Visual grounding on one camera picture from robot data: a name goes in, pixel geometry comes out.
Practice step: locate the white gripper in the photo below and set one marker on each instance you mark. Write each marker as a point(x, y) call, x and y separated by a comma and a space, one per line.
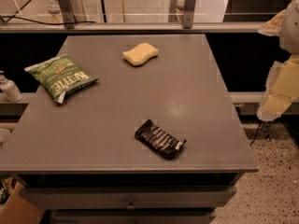
point(290, 32)

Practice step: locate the yellow sponge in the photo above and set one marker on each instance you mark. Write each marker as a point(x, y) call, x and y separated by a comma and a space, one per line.
point(140, 54)

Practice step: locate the black rxbar chocolate wrapper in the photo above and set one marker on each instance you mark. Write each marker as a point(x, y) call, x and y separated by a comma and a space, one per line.
point(159, 140)

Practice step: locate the metal drawer knob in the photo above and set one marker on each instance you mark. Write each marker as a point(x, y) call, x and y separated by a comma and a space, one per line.
point(130, 205)

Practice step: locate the green kettle chips bag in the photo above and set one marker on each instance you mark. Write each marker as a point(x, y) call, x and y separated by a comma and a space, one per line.
point(60, 76)

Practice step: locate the grey drawer cabinet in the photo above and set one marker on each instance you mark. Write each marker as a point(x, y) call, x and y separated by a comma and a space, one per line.
point(81, 159)

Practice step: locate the white spray bottle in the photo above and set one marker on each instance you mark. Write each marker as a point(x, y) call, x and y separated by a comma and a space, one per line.
point(9, 89)

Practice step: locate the cardboard box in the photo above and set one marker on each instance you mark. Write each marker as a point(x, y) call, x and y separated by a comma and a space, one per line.
point(17, 210)

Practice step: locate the grey metal bracket right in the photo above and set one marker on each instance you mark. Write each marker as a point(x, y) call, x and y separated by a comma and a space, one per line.
point(188, 13)

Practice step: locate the grey metal bracket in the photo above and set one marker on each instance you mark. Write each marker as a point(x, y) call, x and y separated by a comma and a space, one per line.
point(188, 13)
point(67, 14)

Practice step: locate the grey metal rail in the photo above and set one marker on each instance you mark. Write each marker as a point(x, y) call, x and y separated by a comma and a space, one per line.
point(133, 28)

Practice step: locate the grey metal bracket left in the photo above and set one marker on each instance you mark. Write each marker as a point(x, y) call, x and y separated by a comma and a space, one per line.
point(67, 14)

